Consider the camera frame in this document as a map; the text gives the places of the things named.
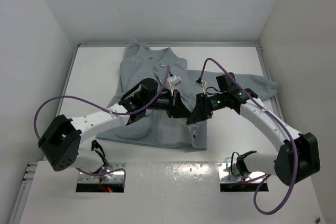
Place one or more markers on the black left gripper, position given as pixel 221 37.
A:
pixel 176 107

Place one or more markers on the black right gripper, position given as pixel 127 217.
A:
pixel 200 113

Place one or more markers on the grey zip jacket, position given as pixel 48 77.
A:
pixel 157 125

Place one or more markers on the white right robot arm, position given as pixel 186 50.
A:
pixel 296 152

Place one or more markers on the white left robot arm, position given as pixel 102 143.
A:
pixel 61 141

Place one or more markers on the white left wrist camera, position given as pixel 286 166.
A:
pixel 173 82

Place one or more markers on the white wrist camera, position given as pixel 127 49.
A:
pixel 202 84
pixel 173 82

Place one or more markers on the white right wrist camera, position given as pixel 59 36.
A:
pixel 202 84

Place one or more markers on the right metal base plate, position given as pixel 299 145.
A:
pixel 226 177

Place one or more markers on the metal base plate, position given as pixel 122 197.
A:
pixel 226 177
pixel 115 175

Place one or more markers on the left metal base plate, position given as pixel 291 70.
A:
pixel 115 175

